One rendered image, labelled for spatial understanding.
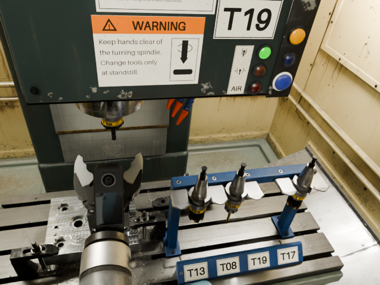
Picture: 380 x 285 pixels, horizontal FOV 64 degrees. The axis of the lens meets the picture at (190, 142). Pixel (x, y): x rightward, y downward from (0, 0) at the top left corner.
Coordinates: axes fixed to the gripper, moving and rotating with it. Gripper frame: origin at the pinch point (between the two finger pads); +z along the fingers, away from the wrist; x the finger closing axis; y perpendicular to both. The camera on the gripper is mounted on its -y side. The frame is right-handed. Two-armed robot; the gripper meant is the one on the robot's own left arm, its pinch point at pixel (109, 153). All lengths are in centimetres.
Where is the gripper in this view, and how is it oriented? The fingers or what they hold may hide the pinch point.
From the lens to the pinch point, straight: 64.0
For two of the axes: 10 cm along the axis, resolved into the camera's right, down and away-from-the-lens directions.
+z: -1.6, -6.7, 7.3
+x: 9.8, -0.4, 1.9
